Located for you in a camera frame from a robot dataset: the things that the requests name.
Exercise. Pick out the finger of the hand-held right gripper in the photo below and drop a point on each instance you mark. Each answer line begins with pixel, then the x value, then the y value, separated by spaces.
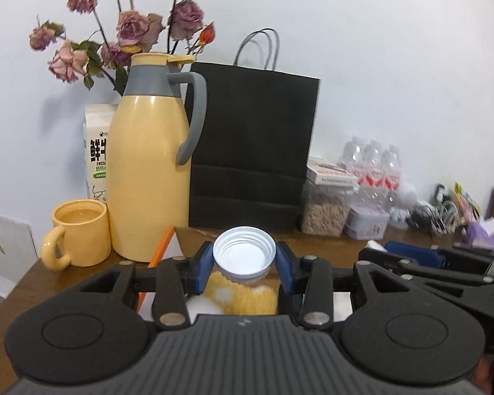
pixel 444 284
pixel 415 255

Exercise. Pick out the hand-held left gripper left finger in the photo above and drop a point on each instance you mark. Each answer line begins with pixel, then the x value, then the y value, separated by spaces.
pixel 203 267

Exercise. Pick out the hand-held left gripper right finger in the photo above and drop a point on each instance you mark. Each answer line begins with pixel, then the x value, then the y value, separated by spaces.
pixel 284 267

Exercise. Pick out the large ribbed white cap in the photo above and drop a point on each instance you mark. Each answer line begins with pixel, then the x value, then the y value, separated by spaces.
pixel 243 255

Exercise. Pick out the red cardboard box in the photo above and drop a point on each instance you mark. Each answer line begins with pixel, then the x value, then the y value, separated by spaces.
pixel 162 247

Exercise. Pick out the yellow white plush toy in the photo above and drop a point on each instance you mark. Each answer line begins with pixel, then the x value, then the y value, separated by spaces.
pixel 247 300

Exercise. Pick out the white round toy robot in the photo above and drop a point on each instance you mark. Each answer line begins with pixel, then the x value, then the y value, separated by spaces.
pixel 403 205

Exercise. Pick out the clear plastic container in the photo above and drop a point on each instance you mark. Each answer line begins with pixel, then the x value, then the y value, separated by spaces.
pixel 366 222

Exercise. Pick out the purple tissue pack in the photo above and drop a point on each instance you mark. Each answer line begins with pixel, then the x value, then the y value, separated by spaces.
pixel 483 232

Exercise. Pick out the clear jar of seeds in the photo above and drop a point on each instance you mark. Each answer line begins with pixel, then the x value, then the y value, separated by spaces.
pixel 325 214

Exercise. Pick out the yellow green packet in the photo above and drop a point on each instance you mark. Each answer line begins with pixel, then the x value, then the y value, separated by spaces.
pixel 465 199

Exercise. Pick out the flat white box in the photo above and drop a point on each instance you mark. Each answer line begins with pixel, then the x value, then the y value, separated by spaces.
pixel 331 173

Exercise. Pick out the yellow thermos jug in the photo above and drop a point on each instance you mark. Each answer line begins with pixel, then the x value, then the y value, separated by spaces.
pixel 148 173

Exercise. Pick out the yellow ceramic mug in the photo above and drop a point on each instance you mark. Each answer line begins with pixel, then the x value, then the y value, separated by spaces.
pixel 84 238

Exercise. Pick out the black paper bag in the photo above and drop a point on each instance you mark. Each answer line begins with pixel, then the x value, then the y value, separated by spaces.
pixel 251 148

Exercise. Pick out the white milk carton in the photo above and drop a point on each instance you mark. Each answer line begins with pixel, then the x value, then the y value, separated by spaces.
pixel 96 152

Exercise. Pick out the dried pink rose bouquet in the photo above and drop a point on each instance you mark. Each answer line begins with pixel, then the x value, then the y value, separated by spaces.
pixel 136 28

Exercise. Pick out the white wall panel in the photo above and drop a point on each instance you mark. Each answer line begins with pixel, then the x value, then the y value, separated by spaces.
pixel 4 247

